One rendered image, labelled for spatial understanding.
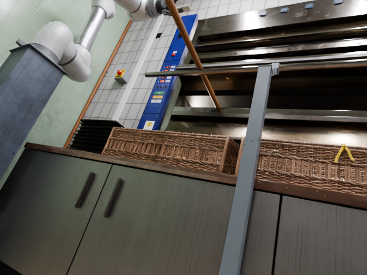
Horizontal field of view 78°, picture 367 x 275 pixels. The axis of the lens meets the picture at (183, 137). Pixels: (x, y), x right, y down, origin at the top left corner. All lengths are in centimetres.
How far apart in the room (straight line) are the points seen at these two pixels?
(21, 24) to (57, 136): 81
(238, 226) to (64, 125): 174
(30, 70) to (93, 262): 95
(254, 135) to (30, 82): 109
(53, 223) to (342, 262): 91
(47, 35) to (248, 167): 125
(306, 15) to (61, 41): 159
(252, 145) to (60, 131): 169
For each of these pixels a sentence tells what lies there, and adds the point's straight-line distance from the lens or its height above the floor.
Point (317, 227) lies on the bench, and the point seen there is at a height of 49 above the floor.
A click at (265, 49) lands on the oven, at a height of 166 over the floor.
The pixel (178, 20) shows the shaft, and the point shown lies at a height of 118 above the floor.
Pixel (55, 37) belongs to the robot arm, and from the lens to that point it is 151.
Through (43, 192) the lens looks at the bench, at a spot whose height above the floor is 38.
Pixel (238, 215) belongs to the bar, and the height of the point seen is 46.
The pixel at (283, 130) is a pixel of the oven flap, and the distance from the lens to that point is 138.
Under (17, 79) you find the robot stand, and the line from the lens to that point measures 134.
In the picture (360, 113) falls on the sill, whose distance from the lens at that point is 145.
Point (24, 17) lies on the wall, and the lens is 204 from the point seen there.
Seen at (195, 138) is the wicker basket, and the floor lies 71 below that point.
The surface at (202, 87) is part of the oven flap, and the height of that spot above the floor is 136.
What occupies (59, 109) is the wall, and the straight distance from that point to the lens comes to 207.
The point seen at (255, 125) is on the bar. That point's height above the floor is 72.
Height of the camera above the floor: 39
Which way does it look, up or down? 22 degrees up
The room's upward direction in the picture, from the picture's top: 17 degrees clockwise
